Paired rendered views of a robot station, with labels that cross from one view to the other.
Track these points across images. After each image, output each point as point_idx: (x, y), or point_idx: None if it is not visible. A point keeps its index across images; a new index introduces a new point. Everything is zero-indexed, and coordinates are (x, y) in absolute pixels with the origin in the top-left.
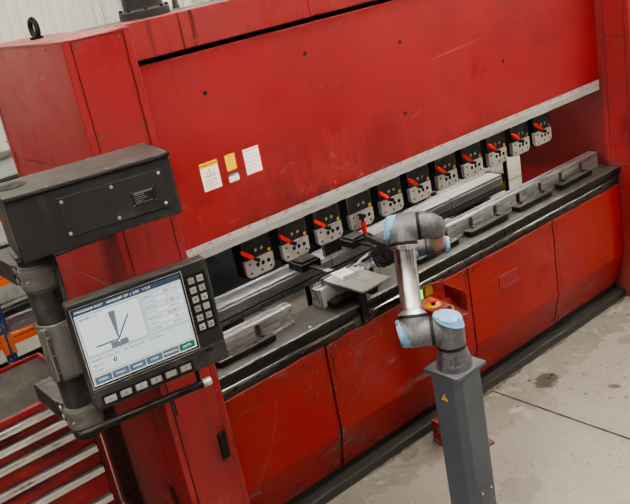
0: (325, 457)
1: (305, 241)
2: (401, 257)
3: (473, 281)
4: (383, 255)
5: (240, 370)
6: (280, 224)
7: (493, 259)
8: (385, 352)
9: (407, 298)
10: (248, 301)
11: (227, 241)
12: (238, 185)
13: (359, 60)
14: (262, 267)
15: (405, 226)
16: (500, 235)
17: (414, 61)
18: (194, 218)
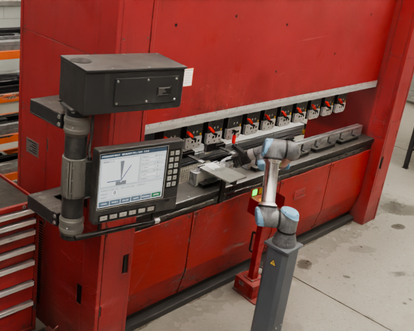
0: (170, 285)
1: (199, 139)
2: (271, 167)
3: (281, 190)
4: (241, 160)
5: (144, 215)
6: (189, 124)
7: (296, 179)
8: (223, 224)
9: (268, 194)
10: None
11: (158, 127)
12: None
13: (263, 29)
14: None
15: (278, 148)
16: (303, 165)
17: (290, 39)
18: None
